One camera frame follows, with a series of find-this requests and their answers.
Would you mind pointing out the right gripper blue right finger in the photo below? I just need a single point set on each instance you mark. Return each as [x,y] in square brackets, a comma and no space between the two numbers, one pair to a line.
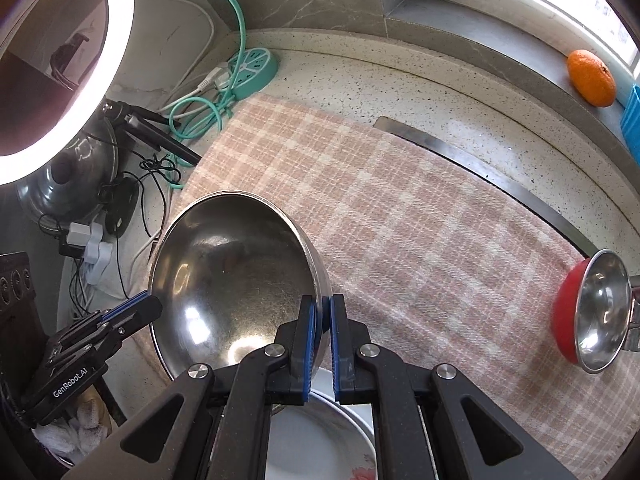
[352,383]

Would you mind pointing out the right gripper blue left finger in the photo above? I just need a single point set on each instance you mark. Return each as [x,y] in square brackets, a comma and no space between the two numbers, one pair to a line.
[302,352]

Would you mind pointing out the floral plate red flowers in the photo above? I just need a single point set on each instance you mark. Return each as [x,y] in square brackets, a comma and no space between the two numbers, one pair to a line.
[350,429]

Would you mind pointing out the large steel mixing bowl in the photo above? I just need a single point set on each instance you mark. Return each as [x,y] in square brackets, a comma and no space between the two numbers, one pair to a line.
[231,268]

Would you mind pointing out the red steel bowl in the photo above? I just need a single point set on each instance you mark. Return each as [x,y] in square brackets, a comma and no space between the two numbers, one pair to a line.
[592,312]

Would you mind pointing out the white plate pink flowers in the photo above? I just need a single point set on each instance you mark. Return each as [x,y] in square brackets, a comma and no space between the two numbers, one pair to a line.
[349,431]

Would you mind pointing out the chrome kitchen faucet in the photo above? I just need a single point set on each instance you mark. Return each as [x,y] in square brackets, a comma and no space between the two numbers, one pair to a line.
[632,340]

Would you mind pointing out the left gloved hand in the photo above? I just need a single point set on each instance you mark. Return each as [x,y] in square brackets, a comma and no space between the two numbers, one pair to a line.
[79,431]

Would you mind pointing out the white power adapter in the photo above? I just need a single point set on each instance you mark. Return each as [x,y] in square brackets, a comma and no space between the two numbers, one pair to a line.
[96,252]

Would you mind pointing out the pink plaid table cloth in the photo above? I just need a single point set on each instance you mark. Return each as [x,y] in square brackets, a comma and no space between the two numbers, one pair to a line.
[439,264]

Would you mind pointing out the black tripod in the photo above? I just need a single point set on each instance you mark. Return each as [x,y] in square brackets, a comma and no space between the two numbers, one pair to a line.
[144,125]

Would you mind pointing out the teal round power strip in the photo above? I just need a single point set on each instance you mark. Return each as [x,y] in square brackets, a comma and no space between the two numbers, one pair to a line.
[257,69]

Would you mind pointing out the blue fluted plastic cup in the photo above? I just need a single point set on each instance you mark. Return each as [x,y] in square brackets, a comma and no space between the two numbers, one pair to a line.
[630,122]

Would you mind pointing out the orange fruit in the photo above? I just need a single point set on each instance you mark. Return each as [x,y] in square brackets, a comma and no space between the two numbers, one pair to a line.
[591,78]

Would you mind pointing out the white ring light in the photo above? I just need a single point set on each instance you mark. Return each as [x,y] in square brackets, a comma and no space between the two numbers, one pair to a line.
[58,58]

